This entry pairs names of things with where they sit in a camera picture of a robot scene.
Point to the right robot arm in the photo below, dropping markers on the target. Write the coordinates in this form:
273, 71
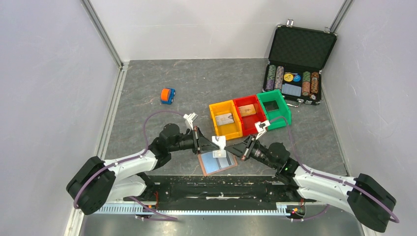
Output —
361, 196

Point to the blue orange toy car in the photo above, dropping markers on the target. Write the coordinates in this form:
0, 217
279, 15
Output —
167, 96

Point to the card in red bin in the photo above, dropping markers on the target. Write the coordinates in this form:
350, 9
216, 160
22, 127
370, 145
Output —
247, 110

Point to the light blue card deck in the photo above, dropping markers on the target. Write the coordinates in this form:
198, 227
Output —
292, 90

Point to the tan leather card holder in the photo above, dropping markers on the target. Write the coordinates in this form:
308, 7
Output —
211, 165

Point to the white toothed cable duct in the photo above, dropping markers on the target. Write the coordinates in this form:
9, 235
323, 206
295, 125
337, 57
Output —
137, 209

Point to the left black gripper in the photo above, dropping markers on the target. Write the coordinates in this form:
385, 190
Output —
205, 145

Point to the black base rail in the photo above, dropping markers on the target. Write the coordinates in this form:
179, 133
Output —
217, 192

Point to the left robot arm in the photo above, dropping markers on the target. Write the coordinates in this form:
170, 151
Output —
99, 181

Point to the blue dealer chip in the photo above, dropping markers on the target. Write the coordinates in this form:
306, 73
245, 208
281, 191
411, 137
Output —
297, 78

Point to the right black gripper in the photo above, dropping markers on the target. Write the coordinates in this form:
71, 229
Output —
240, 149

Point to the card in green bin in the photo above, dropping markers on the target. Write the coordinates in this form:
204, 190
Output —
271, 106

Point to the yellow dealer chip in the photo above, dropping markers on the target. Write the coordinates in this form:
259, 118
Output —
288, 77

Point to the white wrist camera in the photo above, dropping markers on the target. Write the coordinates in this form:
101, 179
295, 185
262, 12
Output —
189, 119
262, 128

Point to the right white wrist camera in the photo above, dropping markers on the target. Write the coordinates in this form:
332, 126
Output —
262, 128

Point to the red plastic bin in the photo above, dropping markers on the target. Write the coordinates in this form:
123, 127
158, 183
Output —
247, 123

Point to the yellow plastic bin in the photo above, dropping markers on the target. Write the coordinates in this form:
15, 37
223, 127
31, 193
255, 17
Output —
230, 131

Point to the card in yellow bin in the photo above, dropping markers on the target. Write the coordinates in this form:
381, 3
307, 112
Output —
224, 119

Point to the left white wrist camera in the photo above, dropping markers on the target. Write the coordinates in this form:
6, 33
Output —
189, 119

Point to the green plastic bin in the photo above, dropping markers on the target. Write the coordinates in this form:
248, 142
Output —
280, 118

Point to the black poker chip case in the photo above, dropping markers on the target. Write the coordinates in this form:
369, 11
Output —
300, 50

